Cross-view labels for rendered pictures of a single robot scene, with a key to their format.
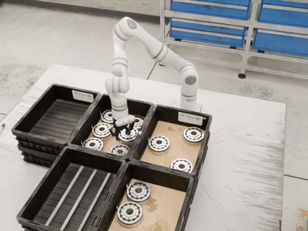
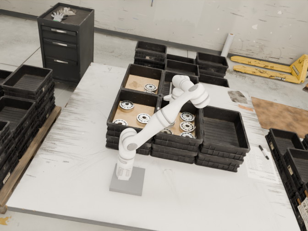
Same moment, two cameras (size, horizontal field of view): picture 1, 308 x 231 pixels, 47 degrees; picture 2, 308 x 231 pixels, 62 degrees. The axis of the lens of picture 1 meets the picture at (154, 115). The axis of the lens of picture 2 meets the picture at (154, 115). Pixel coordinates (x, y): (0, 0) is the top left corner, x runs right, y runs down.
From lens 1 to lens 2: 2.50 m
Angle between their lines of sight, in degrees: 98
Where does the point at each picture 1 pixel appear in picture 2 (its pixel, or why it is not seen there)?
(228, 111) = (80, 188)
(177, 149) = (130, 120)
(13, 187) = not seen: hidden behind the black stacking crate
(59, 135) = (214, 129)
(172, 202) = not seen: hidden behind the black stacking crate
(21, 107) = (272, 178)
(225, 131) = (88, 163)
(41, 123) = (233, 136)
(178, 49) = not seen: outside the picture
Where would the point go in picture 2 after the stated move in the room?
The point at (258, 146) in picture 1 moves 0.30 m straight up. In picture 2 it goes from (61, 150) to (57, 113)
